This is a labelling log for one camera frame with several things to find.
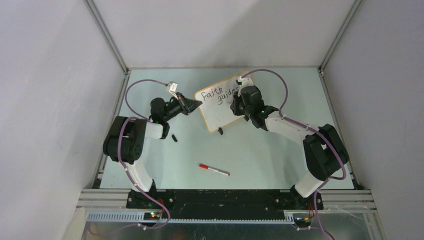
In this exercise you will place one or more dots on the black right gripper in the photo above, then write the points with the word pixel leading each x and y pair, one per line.
pixel 234 106

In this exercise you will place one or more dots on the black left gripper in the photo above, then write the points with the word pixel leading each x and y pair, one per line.
pixel 186 105

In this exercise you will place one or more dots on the white whiteboard yellow frame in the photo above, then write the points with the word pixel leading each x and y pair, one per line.
pixel 216 100

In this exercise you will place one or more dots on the black marker cap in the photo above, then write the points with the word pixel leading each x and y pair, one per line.
pixel 174 138

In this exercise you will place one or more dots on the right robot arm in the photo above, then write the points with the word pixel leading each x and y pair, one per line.
pixel 323 149

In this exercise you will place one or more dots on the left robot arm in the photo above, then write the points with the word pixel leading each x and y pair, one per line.
pixel 124 142

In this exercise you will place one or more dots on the red whiteboard marker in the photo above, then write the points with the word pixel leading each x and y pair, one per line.
pixel 216 170

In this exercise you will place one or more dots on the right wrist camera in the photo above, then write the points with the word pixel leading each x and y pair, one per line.
pixel 243 82

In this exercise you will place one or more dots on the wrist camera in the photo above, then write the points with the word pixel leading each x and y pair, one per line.
pixel 243 82
pixel 171 87

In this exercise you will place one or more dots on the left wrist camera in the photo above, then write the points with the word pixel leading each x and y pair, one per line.
pixel 171 87

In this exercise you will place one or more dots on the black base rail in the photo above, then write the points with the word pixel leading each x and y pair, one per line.
pixel 213 204

